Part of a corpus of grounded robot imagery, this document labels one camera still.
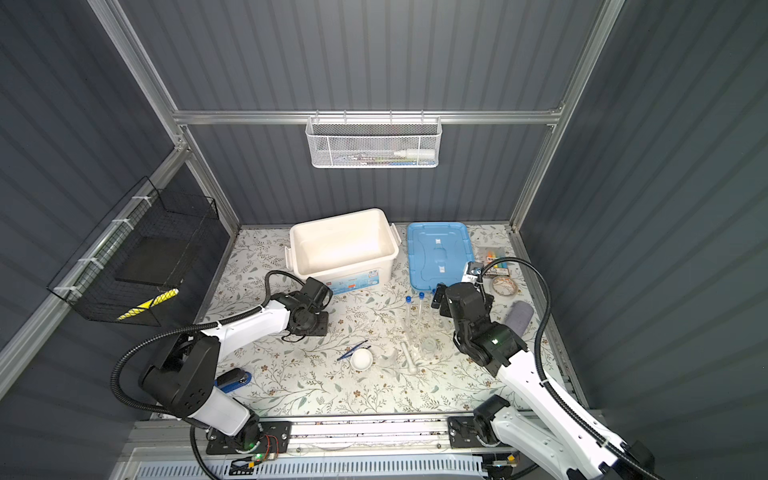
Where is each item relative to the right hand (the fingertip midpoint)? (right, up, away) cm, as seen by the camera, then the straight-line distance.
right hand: (460, 290), depth 76 cm
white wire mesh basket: (-25, +56, +48) cm, 78 cm away
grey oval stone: (+22, -10, +16) cm, 29 cm away
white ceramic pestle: (-12, -23, +7) cm, 27 cm away
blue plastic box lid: (0, +10, +36) cm, 37 cm away
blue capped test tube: (-13, -3, +5) cm, 14 cm away
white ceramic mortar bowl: (-26, -21, +9) cm, 35 cm away
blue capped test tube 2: (-9, -2, +6) cm, 12 cm away
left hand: (-40, -13, +15) cm, 44 cm away
